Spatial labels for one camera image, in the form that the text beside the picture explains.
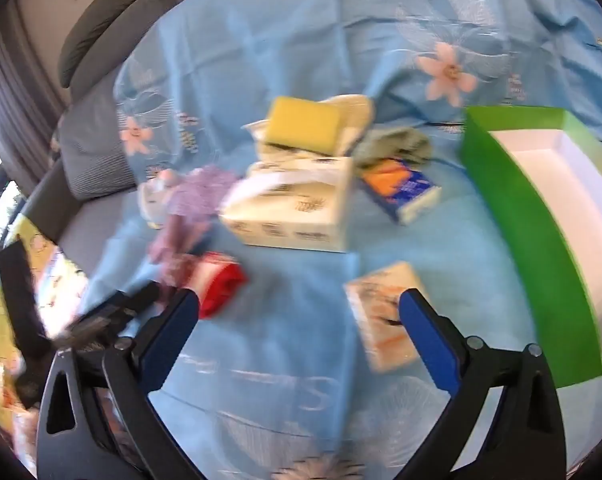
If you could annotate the purple cloth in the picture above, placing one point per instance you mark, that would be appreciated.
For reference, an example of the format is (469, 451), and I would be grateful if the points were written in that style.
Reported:
(196, 195)

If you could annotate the grey sofa back cushion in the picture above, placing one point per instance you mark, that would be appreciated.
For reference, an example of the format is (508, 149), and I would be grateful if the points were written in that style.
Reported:
(111, 35)

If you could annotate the blue floral bedsheet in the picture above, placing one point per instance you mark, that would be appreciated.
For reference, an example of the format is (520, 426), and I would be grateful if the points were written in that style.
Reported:
(291, 50)

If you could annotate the grey curtain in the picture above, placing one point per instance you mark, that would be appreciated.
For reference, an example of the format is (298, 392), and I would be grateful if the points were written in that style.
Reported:
(16, 90)

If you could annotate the yellow sponge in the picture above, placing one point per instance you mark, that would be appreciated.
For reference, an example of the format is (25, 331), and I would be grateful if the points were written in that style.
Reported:
(303, 122)

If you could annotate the grey sofa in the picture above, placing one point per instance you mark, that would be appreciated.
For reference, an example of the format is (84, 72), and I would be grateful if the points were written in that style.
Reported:
(86, 230)

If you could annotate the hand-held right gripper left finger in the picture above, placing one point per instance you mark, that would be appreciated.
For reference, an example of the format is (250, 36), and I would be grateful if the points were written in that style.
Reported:
(173, 330)

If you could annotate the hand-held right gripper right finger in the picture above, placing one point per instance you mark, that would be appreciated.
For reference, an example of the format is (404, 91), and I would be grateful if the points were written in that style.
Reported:
(426, 330)

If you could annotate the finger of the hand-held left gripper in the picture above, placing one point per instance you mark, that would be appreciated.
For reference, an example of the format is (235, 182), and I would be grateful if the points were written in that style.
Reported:
(111, 312)

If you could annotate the orange white tissue packet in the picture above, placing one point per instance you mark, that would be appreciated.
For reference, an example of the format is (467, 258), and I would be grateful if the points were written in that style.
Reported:
(376, 320)

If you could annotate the red and white cloth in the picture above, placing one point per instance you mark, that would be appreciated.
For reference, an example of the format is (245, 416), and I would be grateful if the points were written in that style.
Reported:
(221, 285)

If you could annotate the grey striped pillow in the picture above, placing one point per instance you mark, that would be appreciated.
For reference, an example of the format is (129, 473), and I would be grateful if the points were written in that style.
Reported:
(96, 155)

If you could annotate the pale blue pink plush toy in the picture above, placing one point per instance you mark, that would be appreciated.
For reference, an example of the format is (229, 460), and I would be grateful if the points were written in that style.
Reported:
(153, 200)

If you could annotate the blue orange tissue packet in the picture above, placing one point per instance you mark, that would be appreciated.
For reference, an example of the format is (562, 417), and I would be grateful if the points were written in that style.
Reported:
(398, 187)

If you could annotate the white tissue box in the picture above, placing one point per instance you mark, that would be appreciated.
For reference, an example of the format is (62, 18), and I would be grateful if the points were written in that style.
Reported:
(291, 215)

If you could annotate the yellow printed blanket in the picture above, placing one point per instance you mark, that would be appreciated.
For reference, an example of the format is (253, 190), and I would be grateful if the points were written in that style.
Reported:
(1, 320)

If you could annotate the green knit cloth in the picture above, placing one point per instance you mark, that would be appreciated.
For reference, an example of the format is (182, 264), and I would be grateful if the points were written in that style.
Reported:
(396, 145)

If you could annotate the green box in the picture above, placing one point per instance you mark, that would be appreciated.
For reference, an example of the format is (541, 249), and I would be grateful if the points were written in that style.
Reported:
(521, 220)

